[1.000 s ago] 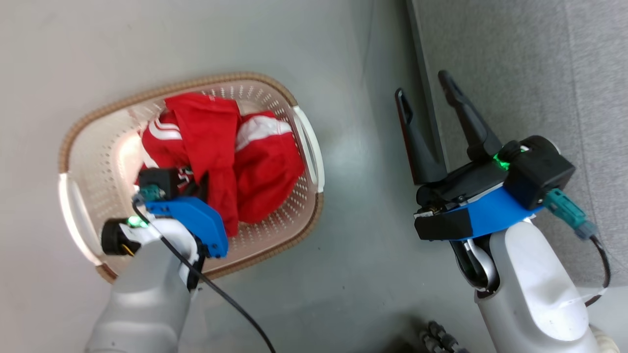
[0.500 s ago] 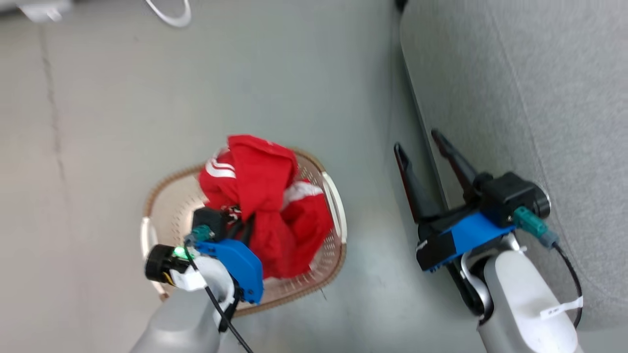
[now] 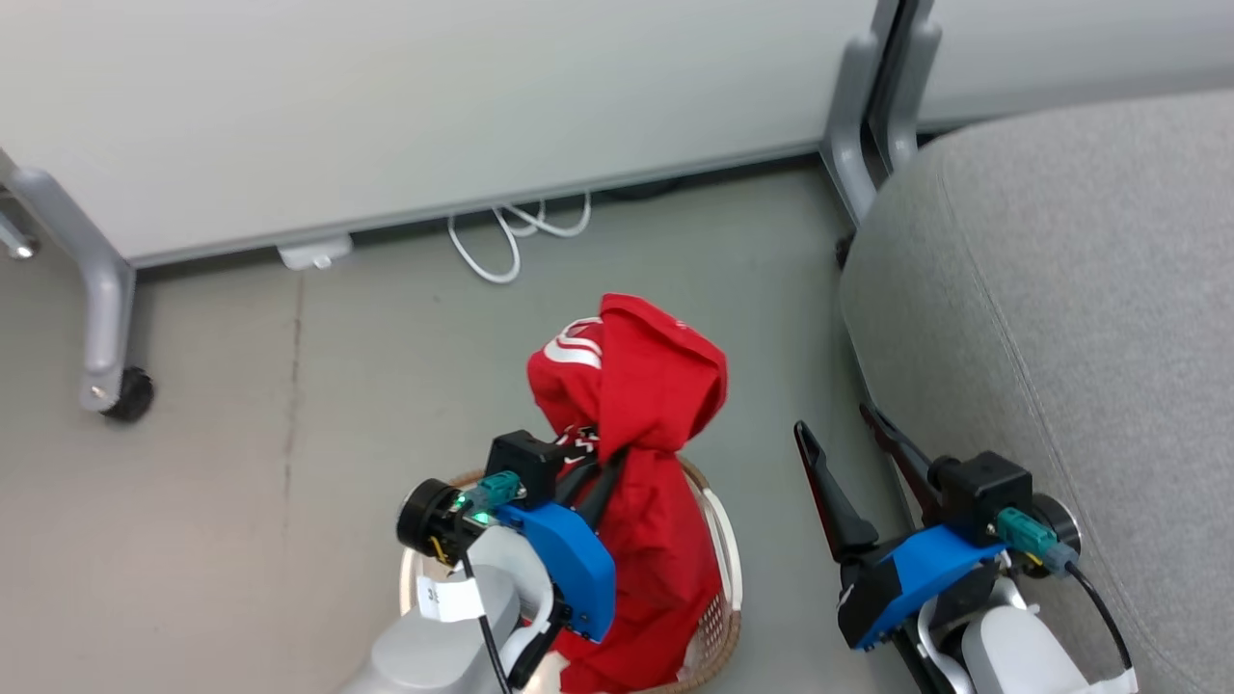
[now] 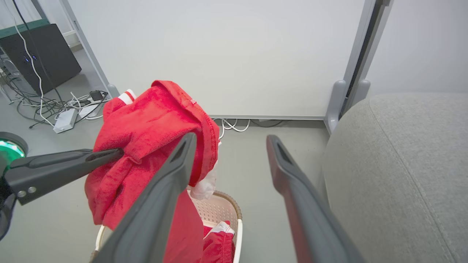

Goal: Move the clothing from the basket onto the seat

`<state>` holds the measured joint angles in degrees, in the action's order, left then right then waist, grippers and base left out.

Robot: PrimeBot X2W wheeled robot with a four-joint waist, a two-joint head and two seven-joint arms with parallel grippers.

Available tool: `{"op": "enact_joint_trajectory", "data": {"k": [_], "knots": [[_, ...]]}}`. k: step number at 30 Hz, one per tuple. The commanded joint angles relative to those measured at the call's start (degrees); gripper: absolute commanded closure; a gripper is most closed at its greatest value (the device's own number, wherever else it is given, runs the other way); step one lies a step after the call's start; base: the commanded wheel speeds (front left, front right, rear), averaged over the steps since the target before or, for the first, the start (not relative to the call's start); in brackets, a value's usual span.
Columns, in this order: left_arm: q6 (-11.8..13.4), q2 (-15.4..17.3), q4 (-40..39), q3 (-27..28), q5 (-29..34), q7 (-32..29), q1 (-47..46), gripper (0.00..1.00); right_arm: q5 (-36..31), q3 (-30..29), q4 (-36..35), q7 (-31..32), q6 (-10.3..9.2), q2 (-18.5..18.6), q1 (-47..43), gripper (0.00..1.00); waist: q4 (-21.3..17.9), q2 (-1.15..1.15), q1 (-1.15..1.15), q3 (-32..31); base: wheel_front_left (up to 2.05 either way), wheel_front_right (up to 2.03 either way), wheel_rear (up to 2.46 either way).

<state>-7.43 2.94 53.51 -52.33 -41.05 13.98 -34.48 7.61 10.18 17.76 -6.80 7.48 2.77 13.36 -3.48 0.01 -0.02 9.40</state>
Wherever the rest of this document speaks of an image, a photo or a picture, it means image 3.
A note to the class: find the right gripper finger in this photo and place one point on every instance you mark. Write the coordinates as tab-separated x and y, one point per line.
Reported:
906	463
839	511

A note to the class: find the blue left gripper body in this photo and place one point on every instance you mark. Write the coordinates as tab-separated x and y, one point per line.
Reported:
578	569

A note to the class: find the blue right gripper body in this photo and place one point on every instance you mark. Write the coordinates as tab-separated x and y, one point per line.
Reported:
916	569

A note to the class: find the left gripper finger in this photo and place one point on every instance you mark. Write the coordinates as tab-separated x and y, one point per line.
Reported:
603	496
576	482

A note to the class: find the red hooded garment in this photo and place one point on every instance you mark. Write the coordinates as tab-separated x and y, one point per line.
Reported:
656	386

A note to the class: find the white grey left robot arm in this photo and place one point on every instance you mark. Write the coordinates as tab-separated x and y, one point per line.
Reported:
434	646

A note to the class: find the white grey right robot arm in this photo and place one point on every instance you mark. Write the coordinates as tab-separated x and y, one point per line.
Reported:
1012	651

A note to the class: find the white perforated laundry basket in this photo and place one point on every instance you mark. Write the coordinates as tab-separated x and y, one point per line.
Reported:
725	569

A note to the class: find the black cylindrical right gripper motor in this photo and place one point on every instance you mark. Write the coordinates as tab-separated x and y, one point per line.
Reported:
1060	525

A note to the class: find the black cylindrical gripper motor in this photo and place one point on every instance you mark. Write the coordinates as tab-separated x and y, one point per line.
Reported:
1060	525
429	520

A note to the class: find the black cylindrical left gripper motor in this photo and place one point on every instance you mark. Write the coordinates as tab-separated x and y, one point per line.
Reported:
429	520

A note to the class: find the grey fabric sofa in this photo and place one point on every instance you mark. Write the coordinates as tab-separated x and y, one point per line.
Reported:
1080	318

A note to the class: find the white plastic floor box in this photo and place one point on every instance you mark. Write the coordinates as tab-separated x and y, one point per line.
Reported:
313	253

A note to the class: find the grey metal partition leg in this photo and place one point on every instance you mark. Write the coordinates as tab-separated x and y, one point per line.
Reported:
848	116
906	87

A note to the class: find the large grey partition panel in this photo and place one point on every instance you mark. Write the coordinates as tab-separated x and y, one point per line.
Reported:
405	106

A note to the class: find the small grey partition panel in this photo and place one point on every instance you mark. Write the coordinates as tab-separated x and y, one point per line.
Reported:
1080	48

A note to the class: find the grey metal leg with caster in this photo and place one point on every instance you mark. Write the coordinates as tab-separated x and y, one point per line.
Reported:
96	289

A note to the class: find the short grey metal foot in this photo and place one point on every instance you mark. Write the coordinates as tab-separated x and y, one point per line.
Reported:
14	241

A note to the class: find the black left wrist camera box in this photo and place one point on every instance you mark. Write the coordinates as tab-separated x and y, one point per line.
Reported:
525	463

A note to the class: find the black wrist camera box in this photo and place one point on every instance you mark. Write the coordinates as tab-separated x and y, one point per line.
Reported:
525	463
983	492

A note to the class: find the teal left camera connector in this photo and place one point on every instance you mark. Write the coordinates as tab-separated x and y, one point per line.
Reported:
496	490

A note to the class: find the teal camera connector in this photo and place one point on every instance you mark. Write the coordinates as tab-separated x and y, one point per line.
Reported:
1027	535
496	490

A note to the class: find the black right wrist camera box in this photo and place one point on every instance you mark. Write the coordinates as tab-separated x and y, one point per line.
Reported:
983	492

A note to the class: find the teal right camera connector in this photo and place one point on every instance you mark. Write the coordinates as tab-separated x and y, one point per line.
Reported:
1027	535

